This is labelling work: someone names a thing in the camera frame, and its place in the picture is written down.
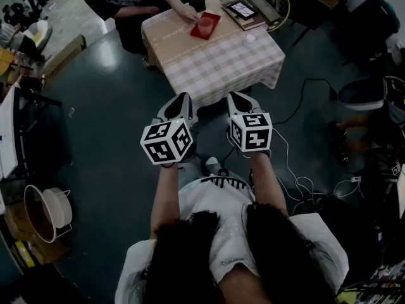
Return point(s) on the person's blue jeans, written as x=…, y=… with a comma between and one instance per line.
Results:
x=191, y=173

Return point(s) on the translucent red cup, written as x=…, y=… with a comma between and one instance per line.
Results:
x=205, y=26

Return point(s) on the black picture frame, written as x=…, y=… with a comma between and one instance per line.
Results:
x=242, y=10

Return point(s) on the black bag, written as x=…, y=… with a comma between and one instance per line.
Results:
x=376, y=21

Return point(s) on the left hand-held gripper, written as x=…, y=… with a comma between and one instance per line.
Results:
x=166, y=147

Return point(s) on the grey two-hole carrier tray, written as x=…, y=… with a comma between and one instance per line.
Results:
x=265, y=8

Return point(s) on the white power strip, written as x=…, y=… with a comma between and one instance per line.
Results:
x=355, y=179

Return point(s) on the person's left forearm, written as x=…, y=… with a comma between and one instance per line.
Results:
x=164, y=195

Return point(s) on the person's white shoe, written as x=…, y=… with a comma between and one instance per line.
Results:
x=211, y=161

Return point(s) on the yellow packet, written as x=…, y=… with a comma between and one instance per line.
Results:
x=23, y=253

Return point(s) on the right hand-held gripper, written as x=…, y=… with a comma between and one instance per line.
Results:
x=253, y=135

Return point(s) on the table with checked cloth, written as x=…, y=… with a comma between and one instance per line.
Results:
x=221, y=65

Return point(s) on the black metal rack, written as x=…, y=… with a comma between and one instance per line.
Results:
x=34, y=131

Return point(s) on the person's white shirt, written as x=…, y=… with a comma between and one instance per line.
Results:
x=218, y=207

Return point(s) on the black chair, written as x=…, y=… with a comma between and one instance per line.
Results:
x=308, y=8

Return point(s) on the red tray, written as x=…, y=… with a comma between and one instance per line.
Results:
x=211, y=19

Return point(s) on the grey round chair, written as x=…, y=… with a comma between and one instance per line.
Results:
x=360, y=97

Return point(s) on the white cabinet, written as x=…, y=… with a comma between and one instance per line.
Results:
x=8, y=138

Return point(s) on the person's right forearm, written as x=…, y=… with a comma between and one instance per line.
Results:
x=269, y=182

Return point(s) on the grey and white chair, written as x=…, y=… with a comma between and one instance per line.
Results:
x=39, y=33

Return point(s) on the cardboard box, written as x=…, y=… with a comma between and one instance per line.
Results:
x=41, y=249

